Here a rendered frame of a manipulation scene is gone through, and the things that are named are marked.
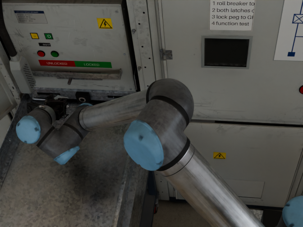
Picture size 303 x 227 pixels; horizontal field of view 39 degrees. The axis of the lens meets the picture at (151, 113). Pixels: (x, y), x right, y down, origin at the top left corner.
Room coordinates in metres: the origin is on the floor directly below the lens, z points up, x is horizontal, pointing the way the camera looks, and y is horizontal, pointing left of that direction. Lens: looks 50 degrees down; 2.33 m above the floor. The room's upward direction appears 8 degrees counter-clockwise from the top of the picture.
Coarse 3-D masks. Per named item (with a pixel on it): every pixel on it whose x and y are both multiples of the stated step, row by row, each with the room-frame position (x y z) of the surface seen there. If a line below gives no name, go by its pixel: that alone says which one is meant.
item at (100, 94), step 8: (40, 88) 1.41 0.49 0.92; (48, 88) 1.40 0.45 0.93; (56, 88) 1.39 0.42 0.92; (64, 88) 1.39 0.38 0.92; (40, 96) 1.41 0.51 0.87; (64, 96) 1.38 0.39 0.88; (72, 96) 1.37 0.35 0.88; (96, 96) 1.34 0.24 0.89; (104, 96) 1.33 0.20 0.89; (112, 96) 1.32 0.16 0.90; (120, 96) 1.31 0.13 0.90
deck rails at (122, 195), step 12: (24, 108) 1.36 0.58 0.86; (12, 120) 1.24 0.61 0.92; (12, 132) 1.21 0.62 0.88; (12, 144) 1.16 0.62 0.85; (0, 156) 1.08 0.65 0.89; (12, 156) 1.10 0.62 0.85; (0, 168) 1.04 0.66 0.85; (132, 168) 0.95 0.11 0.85; (0, 180) 0.99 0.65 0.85; (120, 192) 0.85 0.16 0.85; (120, 204) 0.76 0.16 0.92; (120, 216) 0.73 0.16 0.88
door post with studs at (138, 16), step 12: (132, 0) 1.26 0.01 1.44; (144, 0) 1.24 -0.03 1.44; (132, 12) 1.26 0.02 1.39; (144, 12) 1.24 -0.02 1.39; (132, 24) 1.26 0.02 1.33; (144, 24) 1.25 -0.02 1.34; (132, 36) 1.26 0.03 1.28; (144, 36) 1.25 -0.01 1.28; (144, 48) 1.25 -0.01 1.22; (144, 60) 1.25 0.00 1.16; (144, 72) 1.25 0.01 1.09; (144, 84) 1.26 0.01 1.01
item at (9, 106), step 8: (0, 72) 1.40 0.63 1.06; (0, 80) 1.39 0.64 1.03; (0, 88) 1.40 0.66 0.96; (8, 88) 1.40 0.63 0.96; (0, 96) 1.39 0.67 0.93; (0, 104) 1.38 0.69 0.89; (8, 104) 1.40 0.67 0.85; (16, 104) 1.40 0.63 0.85; (0, 112) 1.36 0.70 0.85; (8, 112) 1.36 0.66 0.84
